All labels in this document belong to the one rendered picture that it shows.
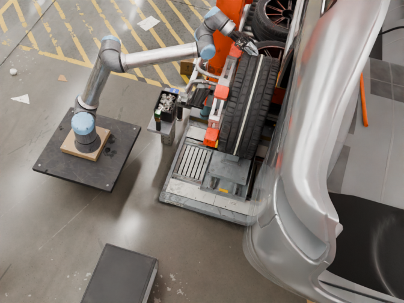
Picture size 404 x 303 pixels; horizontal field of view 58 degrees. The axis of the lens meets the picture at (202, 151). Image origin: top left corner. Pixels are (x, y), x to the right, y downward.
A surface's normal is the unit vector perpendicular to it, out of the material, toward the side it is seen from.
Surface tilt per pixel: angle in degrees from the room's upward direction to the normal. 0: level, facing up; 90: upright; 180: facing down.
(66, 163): 0
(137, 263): 0
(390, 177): 21
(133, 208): 0
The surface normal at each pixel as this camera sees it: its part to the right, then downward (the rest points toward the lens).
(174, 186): 0.08, -0.54
